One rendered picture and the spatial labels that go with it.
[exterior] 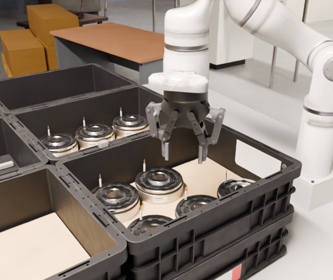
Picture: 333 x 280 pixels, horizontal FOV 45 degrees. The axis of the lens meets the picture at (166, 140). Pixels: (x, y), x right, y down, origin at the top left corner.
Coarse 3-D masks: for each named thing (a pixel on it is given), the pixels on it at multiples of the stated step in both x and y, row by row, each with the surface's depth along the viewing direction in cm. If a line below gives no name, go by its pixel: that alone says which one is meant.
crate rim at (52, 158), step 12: (96, 96) 112; (156, 96) 113; (36, 108) 104; (48, 108) 105; (12, 120) 97; (24, 132) 91; (144, 132) 91; (36, 144) 86; (108, 144) 86; (48, 156) 81; (60, 156) 81
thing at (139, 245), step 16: (176, 128) 94; (224, 128) 93; (112, 144) 86; (128, 144) 87; (256, 144) 86; (64, 160) 80; (288, 160) 80; (272, 176) 75; (288, 176) 76; (80, 192) 70; (240, 192) 69; (256, 192) 71; (96, 208) 65; (208, 208) 65; (224, 208) 67; (112, 224) 62; (176, 224) 62; (192, 224) 64; (128, 240) 58; (144, 240) 58; (160, 240) 60
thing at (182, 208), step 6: (186, 198) 80; (192, 198) 80; (198, 198) 80; (204, 198) 80; (210, 198) 80; (216, 198) 80; (180, 204) 78; (186, 204) 78; (180, 210) 76; (186, 210) 76
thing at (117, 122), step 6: (126, 114) 118; (132, 114) 118; (138, 114) 118; (114, 120) 114; (120, 120) 114; (144, 120) 115; (120, 126) 110; (126, 126) 111; (132, 126) 111; (138, 126) 110; (144, 126) 111
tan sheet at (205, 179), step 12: (180, 168) 96; (192, 168) 96; (204, 168) 96; (216, 168) 96; (192, 180) 92; (204, 180) 92; (216, 180) 92; (192, 192) 87; (204, 192) 87; (216, 192) 87; (144, 204) 83; (156, 204) 83; (168, 204) 83; (168, 216) 80
